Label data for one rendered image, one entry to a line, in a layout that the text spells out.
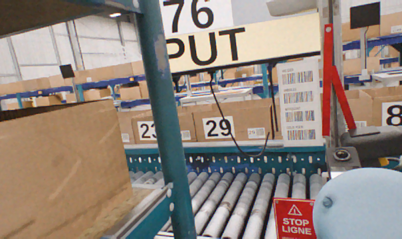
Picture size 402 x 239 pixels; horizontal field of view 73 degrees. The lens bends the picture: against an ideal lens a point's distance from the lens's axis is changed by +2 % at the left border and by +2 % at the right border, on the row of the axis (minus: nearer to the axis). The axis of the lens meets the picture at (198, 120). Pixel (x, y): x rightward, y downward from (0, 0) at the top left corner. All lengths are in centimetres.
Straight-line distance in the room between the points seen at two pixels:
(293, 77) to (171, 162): 43
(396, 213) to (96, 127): 24
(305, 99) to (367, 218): 43
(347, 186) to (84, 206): 21
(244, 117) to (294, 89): 68
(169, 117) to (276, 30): 51
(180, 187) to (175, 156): 4
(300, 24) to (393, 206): 57
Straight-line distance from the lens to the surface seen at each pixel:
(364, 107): 128
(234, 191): 115
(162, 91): 27
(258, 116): 129
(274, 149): 126
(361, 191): 25
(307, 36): 76
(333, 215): 25
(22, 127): 21
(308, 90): 65
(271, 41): 73
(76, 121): 24
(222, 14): 73
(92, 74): 790
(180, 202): 30
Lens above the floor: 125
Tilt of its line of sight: 10 degrees down
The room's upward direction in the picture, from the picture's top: 8 degrees counter-clockwise
